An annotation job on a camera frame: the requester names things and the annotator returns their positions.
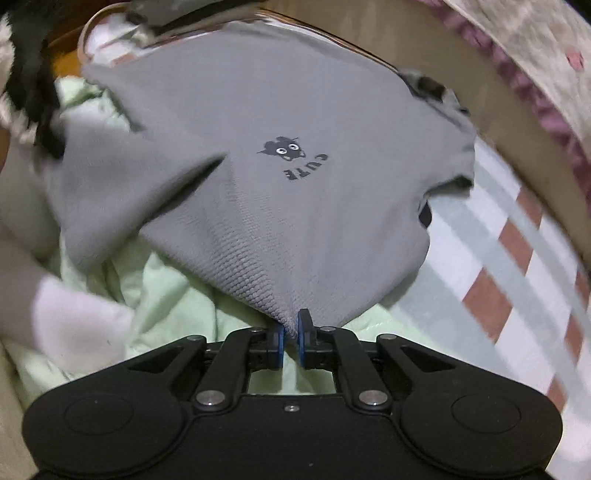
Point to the light green cloth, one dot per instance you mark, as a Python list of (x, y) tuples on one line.
[(184, 300)]

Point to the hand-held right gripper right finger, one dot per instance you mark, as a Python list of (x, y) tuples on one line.
[(302, 340)]

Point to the grey waffle knit shirt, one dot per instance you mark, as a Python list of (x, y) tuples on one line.
[(277, 207)]

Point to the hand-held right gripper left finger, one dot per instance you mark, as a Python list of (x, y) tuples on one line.
[(277, 345)]

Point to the printed blanket with purple ruffle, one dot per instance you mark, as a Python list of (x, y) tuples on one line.
[(531, 41)]

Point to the dark grey cloth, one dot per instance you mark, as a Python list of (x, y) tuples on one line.
[(184, 14)]

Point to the white fleece cloth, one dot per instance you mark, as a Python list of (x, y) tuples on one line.
[(83, 323)]

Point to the black and white fuzzy garment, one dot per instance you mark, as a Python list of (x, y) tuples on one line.
[(34, 69)]

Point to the plaid mat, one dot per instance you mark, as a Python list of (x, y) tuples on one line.
[(461, 258)]

